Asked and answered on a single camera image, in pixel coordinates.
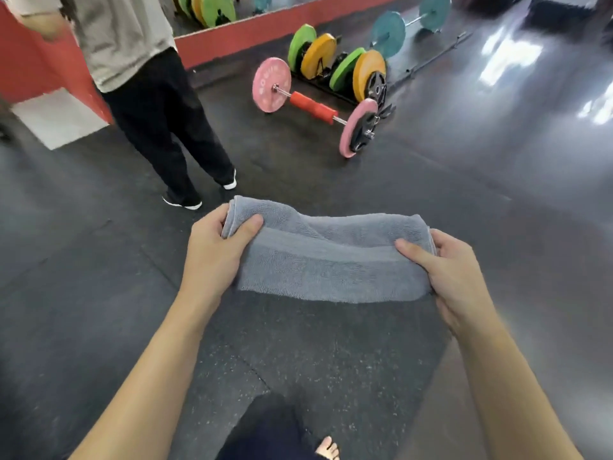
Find person's left hand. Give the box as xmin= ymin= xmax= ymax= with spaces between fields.
xmin=179 ymin=203 xmax=264 ymax=307

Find person's right hand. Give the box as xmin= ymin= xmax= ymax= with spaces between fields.
xmin=395 ymin=228 xmax=494 ymax=337

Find grey towel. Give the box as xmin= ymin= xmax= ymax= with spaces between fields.
xmin=221 ymin=195 xmax=437 ymax=304

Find person's left forearm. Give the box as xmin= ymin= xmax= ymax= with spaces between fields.
xmin=69 ymin=293 xmax=226 ymax=460

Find person's right forearm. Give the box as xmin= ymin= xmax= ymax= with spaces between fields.
xmin=450 ymin=313 xmax=584 ymax=460

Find person's black trousers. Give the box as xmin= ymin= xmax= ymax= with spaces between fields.
xmin=215 ymin=392 xmax=319 ymax=460

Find person's right foot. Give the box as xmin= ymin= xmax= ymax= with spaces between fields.
xmin=314 ymin=435 xmax=340 ymax=460

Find pink plate barbell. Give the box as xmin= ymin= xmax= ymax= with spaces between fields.
xmin=252 ymin=57 xmax=397 ymax=160

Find grey checker plate base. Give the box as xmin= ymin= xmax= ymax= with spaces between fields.
xmin=11 ymin=87 xmax=110 ymax=151

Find black plate rack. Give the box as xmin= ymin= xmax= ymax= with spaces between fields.
xmin=292 ymin=66 xmax=370 ymax=106

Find yellow weight plate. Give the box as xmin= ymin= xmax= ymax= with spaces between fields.
xmin=352 ymin=49 xmax=388 ymax=104
xmin=300 ymin=33 xmax=338 ymax=81

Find teal plate barbell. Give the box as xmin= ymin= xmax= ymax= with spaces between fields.
xmin=369 ymin=0 xmax=453 ymax=61

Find red pillar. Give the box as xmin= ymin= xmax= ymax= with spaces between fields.
xmin=0 ymin=2 xmax=114 ymax=125

